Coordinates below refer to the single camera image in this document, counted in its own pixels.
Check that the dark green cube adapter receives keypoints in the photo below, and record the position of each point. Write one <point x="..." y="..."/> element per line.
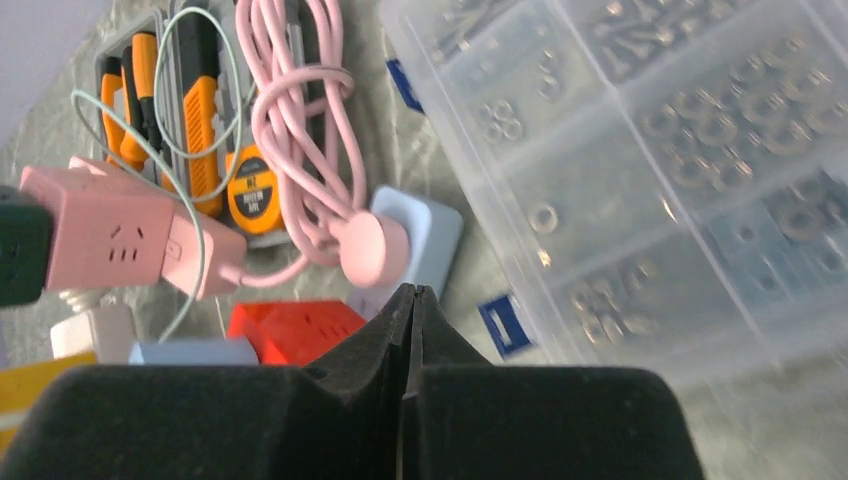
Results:
<point x="26" y="230"/>

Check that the orange tape measure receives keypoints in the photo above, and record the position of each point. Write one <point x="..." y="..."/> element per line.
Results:
<point x="252" y="193"/>

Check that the red cube socket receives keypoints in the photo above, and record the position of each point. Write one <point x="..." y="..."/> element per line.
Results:
<point x="293" y="332"/>

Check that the white cube adapter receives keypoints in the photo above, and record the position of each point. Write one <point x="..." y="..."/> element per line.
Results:
<point x="106" y="329"/>

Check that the clear plastic screw organizer box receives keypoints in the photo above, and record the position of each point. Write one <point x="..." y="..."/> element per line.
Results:
<point x="663" y="182"/>

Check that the light blue cube adapter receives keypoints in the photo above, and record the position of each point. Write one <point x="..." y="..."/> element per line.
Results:
<point x="194" y="352"/>

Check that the orange handled pliers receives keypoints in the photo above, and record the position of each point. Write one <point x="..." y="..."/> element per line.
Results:
<point x="128" y="76"/>

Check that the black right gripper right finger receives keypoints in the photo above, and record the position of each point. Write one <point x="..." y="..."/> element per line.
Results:
<point x="463" y="417"/>

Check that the light blue power strip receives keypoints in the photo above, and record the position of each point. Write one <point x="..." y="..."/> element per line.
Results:
<point x="434" y="231"/>

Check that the orange wooden cube adapter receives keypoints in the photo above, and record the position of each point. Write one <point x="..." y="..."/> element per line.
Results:
<point x="22" y="386"/>

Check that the pink power strip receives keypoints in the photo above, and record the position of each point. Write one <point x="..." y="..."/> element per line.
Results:
<point x="114" y="230"/>

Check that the orange utility knife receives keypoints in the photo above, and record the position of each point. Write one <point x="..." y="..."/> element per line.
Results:
<point x="199" y="71"/>

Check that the grey tool tray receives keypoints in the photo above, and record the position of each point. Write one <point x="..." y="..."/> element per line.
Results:
<point x="180" y="77"/>

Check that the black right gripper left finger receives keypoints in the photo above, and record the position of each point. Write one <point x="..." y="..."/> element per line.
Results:
<point x="335" y="418"/>

